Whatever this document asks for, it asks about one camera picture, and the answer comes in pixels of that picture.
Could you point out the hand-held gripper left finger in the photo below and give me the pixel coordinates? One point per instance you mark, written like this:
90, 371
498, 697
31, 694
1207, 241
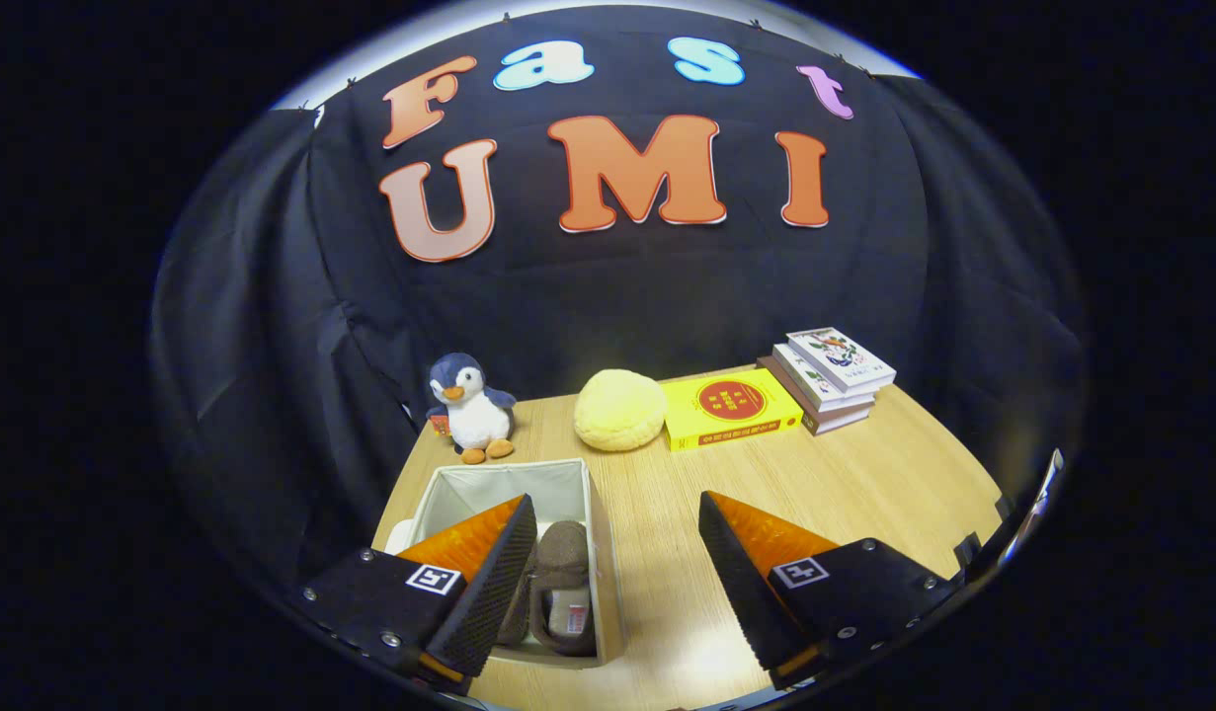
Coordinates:
489, 592

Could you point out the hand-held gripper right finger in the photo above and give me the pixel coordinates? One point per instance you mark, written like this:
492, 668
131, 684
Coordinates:
741, 592

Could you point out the brown moccasin shoe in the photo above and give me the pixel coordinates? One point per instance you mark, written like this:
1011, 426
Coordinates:
566, 563
519, 612

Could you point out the beige fabric storage box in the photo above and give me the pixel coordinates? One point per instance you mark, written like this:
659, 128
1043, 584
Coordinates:
489, 489

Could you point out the penguin plush toy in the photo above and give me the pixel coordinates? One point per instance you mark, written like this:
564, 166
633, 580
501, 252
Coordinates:
479, 415

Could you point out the yellow book with red circle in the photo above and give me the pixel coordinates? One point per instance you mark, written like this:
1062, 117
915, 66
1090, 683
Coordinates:
731, 410

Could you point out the white thin book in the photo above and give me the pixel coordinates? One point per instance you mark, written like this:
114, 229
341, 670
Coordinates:
815, 387

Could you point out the yellow round plush cushion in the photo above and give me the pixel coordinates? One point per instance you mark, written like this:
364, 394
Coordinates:
619, 410

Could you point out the black backdrop cloth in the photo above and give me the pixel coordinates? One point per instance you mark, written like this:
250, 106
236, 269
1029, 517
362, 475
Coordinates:
588, 296

